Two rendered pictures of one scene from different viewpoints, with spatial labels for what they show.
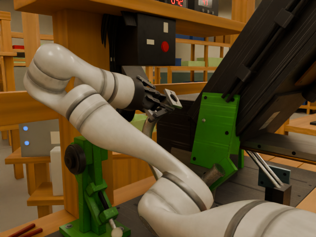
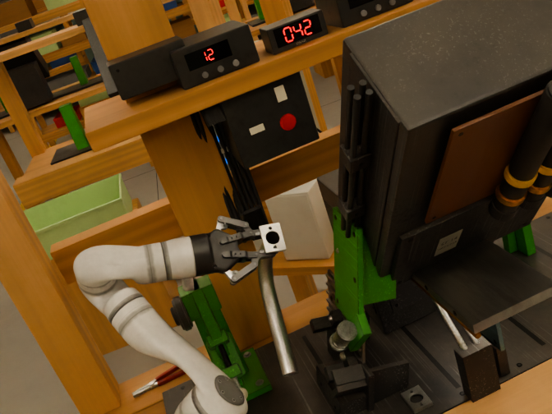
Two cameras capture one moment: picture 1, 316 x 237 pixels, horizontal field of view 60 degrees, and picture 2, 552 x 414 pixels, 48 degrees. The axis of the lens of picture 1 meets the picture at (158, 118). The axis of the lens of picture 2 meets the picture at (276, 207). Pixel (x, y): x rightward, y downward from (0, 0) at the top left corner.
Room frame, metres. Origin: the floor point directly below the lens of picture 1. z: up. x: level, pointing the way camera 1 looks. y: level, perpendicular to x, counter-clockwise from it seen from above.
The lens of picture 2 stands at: (-0.11, -0.66, 1.78)
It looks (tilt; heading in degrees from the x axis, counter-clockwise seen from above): 24 degrees down; 36
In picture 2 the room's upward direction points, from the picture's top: 19 degrees counter-clockwise
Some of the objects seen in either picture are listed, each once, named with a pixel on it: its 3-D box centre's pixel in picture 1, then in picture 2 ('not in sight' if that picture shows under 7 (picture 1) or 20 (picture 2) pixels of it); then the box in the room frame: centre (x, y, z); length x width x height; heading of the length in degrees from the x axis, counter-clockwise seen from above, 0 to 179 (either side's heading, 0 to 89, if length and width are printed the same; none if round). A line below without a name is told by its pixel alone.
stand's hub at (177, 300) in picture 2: (73, 159); (180, 314); (0.64, 0.21, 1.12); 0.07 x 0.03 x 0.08; 45
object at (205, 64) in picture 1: (198, 78); not in sight; (6.81, -1.01, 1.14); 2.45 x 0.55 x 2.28; 130
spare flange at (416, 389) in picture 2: not in sight; (416, 398); (0.69, -0.24, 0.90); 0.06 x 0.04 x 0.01; 45
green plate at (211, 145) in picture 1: (220, 129); (363, 262); (0.76, -0.18, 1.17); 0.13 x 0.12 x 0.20; 135
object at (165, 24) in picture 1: (145, 42); (264, 115); (0.93, 0.04, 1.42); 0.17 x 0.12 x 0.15; 135
